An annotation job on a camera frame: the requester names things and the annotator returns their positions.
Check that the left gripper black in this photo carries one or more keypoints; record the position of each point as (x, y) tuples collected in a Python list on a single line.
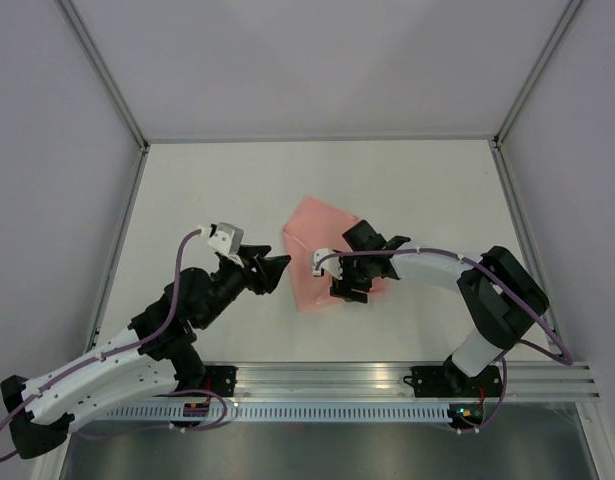
[(270, 270)]

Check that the aluminium mounting rail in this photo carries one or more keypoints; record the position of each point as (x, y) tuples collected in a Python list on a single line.
[(524, 381)]

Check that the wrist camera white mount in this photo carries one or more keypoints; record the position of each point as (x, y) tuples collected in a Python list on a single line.
[(326, 261), (224, 239)]

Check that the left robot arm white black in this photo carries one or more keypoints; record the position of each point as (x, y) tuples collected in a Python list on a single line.
[(153, 356)]

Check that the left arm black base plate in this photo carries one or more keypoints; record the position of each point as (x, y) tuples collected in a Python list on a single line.
[(220, 379)]

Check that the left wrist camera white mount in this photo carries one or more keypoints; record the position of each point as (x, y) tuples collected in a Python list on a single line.
[(224, 239)]

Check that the left aluminium frame post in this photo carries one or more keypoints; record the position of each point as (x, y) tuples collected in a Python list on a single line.
[(86, 42)]

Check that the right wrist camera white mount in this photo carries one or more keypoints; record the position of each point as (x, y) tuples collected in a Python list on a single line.
[(326, 261)]

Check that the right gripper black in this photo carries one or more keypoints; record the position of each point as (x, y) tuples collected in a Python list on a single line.
[(340, 288)]

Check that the right aluminium frame post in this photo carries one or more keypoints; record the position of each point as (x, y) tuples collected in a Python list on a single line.
[(555, 38)]

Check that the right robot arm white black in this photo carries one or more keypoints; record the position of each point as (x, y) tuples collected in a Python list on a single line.
[(500, 295)]

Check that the aluminium frame post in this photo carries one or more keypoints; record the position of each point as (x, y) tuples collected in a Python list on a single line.
[(555, 38), (86, 42)]

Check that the white slotted cable duct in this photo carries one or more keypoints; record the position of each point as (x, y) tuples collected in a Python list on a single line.
[(294, 412)]

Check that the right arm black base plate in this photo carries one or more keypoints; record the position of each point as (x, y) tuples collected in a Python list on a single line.
[(429, 381)]

